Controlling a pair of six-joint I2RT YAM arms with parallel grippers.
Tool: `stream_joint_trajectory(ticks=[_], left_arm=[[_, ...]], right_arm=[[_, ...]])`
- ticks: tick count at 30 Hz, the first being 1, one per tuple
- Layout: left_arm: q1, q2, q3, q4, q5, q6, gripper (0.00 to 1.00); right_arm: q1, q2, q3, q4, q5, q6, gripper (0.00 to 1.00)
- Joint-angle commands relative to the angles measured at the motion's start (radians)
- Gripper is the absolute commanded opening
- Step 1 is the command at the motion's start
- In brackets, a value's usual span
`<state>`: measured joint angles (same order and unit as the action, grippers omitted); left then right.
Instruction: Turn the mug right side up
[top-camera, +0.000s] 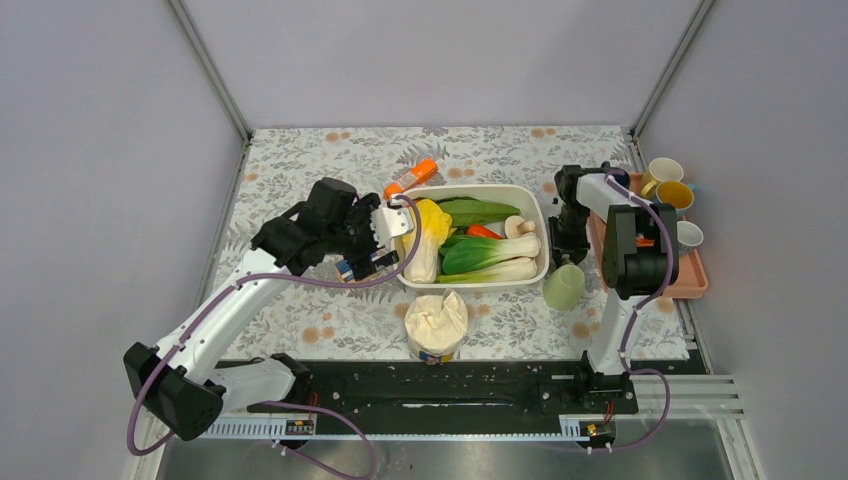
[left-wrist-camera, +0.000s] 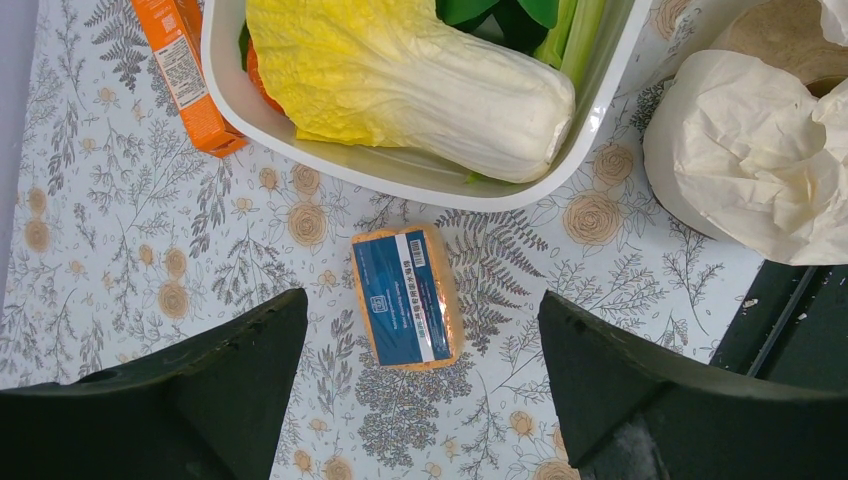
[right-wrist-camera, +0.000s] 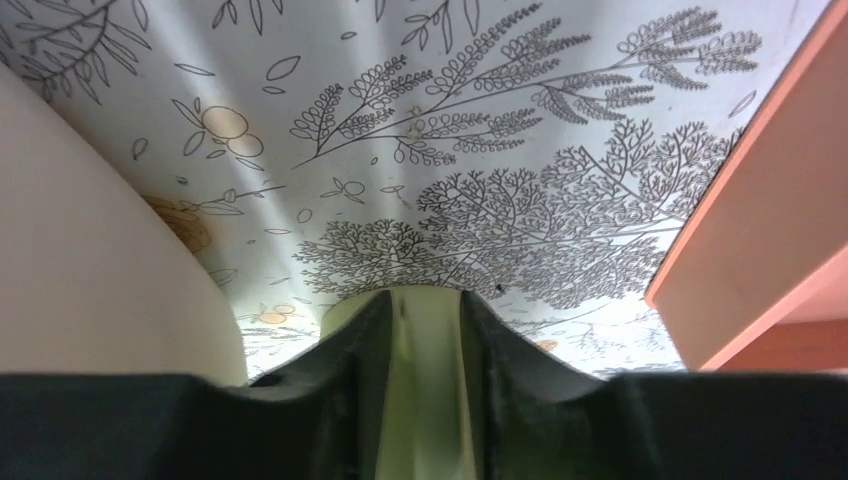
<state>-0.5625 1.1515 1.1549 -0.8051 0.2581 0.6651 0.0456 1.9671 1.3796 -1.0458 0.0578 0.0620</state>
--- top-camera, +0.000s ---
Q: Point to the light blue floral mug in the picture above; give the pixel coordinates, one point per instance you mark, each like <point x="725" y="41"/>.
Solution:
<point x="677" y="194"/>

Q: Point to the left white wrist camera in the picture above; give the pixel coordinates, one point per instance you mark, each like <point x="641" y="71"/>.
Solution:
<point x="390" y="223"/>

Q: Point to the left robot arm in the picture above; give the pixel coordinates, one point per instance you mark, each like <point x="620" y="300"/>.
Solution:
<point x="180" y="379"/>

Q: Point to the yellow mug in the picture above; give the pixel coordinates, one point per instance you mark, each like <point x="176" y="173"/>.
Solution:
<point x="658" y="171"/>

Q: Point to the white rectangular basin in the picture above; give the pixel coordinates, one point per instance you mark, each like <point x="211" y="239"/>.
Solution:
<point x="514" y="195"/>

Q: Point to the red pepper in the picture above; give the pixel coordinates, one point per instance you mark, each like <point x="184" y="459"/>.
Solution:
<point x="480" y="231"/>

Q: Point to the dark blue mug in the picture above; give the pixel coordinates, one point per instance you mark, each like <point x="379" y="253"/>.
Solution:
<point x="621" y="177"/>

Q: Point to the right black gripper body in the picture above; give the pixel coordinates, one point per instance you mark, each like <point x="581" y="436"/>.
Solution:
<point x="568" y="231"/>

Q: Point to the lower bok choy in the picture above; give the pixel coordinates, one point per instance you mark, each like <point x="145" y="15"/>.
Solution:
<point x="507" y="271"/>

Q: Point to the pink tray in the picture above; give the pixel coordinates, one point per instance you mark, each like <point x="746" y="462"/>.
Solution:
<point x="692" y="275"/>

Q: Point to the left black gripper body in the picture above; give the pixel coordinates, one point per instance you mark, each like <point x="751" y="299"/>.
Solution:
<point x="355" y="238"/>

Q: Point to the king oyster mushroom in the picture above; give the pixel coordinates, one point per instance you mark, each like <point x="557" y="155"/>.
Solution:
<point x="516" y="226"/>

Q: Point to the bok choy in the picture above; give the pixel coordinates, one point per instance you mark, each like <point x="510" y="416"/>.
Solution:
<point x="507" y="271"/>
<point x="477" y="253"/>

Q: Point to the floral tablecloth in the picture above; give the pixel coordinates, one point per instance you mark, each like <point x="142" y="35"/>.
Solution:
<point x="311" y="323"/>

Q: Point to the light green cup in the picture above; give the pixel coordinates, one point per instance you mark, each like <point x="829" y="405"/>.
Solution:
<point x="563" y="289"/>

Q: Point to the napa cabbage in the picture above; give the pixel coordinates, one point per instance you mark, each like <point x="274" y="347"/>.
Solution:
<point x="437" y="226"/>

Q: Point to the green leaf vegetable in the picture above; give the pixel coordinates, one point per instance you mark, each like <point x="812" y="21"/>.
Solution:
<point x="467" y="211"/>

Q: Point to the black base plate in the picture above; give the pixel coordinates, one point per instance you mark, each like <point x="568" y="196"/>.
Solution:
<point x="463" y="397"/>

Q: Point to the grey mug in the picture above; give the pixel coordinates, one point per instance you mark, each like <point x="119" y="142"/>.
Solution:
<point x="689" y="237"/>

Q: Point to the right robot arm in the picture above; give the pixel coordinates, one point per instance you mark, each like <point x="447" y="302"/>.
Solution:
<point x="639" y="260"/>

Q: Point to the upper bok choy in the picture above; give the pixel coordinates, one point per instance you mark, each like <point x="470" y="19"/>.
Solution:
<point x="477" y="253"/>

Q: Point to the orange mug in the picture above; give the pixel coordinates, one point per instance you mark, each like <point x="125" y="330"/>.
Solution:
<point x="644" y="242"/>

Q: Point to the paper covered can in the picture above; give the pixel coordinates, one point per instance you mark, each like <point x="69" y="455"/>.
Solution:
<point x="436" y="327"/>

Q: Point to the blue orange box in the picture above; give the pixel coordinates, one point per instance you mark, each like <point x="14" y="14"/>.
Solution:
<point x="350" y="272"/>

